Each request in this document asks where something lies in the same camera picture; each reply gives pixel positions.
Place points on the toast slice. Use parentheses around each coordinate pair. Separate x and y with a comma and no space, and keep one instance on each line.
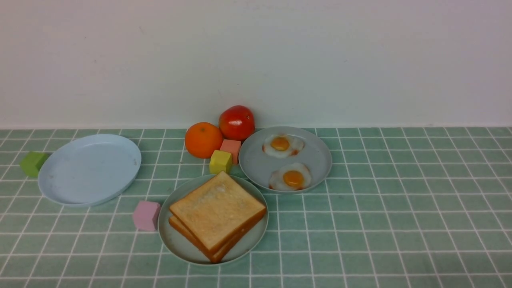
(217,257)
(217,210)

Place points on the grey egg plate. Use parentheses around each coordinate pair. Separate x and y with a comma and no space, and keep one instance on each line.
(259,166)

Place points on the salmon wooden cube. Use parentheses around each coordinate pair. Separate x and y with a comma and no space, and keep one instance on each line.
(233,147)

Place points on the back fried egg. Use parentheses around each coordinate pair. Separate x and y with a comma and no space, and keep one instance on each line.
(282,146)

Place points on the fried egg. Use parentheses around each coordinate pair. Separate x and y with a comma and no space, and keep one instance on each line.
(291,177)
(282,146)

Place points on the red tomato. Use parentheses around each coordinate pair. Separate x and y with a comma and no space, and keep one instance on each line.
(237,123)

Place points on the yellow wooden cube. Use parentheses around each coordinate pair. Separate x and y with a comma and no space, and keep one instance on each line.
(220,161)

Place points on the front fried egg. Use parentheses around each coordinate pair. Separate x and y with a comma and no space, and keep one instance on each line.
(291,177)

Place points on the orange fruit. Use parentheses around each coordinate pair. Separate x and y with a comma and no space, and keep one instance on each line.
(202,139)

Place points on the green centre plate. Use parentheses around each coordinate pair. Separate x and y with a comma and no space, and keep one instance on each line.
(182,248)

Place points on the pink wooden cube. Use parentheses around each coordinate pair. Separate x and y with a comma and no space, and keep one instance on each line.
(145,216)

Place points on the light blue plate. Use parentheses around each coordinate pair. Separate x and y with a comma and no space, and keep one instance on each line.
(90,170)

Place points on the green wooden cube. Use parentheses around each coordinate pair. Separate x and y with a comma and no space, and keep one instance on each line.
(32,163)

